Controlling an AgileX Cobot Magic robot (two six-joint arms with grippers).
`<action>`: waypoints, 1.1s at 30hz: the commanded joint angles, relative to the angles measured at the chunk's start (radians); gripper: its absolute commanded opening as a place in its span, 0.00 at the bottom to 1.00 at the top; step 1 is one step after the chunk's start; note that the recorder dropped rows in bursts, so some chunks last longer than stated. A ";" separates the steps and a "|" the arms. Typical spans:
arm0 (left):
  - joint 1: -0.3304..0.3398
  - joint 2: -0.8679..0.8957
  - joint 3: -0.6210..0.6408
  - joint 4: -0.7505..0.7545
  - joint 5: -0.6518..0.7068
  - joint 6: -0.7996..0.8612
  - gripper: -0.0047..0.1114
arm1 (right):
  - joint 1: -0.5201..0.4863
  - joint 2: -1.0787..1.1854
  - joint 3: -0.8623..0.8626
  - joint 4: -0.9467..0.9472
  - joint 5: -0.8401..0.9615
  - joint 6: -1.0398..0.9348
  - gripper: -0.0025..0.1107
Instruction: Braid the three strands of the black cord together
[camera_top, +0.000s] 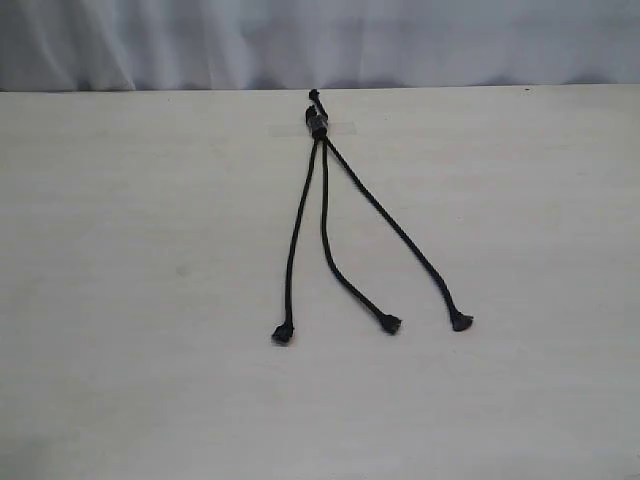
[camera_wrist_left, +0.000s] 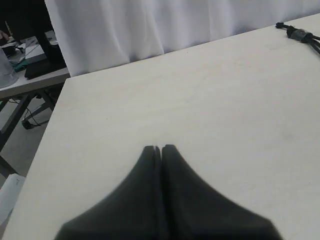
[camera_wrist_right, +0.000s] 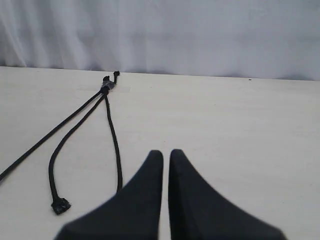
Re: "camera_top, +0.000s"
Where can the clear adhesive tape strip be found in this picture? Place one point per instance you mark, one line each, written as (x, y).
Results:
(301, 130)

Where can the white backdrop curtain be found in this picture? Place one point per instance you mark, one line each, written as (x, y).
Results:
(218, 45)

